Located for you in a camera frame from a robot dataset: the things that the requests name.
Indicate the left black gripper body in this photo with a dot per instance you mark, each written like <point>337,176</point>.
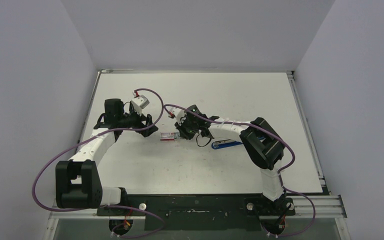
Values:
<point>131,120</point>

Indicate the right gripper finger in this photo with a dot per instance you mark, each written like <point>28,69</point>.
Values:
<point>180,128</point>
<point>188,134</point>

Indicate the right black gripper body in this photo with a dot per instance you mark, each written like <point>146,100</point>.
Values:
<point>187,126</point>

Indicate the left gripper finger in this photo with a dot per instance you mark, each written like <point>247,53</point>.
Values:
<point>149,131</point>
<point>147,120</point>

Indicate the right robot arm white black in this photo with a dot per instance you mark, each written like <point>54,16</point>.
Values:
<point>259,139</point>

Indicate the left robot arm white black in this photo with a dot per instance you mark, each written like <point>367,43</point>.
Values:
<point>77,180</point>

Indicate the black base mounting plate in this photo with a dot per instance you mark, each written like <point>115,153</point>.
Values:
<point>209,223</point>

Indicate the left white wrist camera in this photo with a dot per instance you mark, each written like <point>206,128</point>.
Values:
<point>139,103</point>

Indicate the aluminium frame rail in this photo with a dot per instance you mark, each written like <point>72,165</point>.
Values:
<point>224,205</point>

